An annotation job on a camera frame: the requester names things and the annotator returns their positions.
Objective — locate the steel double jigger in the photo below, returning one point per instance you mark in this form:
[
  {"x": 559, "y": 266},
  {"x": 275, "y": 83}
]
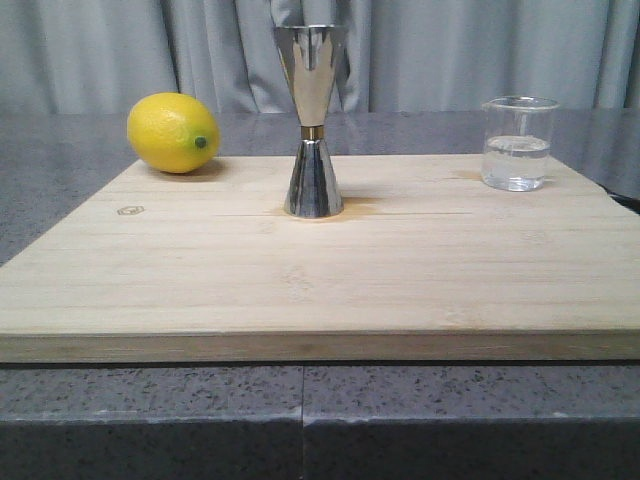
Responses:
[{"x": 310, "y": 56}]

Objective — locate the clear glass beaker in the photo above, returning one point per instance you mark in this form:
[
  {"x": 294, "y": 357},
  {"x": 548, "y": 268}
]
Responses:
[{"x": 517, "y": 142}]

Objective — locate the light wooden cutting board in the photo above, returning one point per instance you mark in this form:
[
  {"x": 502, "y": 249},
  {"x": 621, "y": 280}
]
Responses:
[{"x": 425, "y": 262}]

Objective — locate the yellow lemon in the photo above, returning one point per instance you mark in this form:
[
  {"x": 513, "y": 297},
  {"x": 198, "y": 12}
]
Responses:
[{"x": 173, "y": 132}]

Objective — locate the grey curtain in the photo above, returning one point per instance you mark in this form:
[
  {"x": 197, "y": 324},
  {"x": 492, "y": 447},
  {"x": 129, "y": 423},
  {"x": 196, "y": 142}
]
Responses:
[{"x": 83, "y": 57}]

